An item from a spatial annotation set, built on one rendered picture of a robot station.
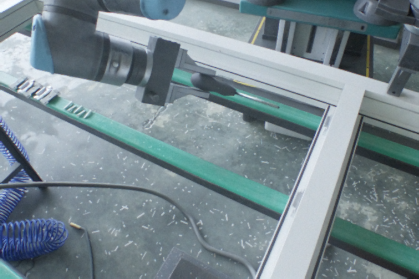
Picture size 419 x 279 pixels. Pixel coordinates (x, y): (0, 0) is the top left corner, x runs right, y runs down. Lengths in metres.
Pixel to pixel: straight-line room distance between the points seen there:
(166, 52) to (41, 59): 0.22
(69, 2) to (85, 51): 0.08
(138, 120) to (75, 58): 1.39
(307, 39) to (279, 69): 1.03
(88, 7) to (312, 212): 0.49
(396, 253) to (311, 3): 1.11
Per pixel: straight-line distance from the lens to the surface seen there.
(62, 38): 0.57
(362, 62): 1.92
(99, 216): 1.63
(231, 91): 0.68
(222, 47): 0.79
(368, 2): 1.43
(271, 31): 1.92
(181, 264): 0.84
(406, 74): 0.70
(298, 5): 1.47
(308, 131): 0.74
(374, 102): 0.75
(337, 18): 1.43
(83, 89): 2.27
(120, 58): 0.59
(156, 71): 0.63
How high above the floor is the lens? 1.39
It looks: 48 degrees down
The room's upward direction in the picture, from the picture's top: 2 degrees counter-clockwise
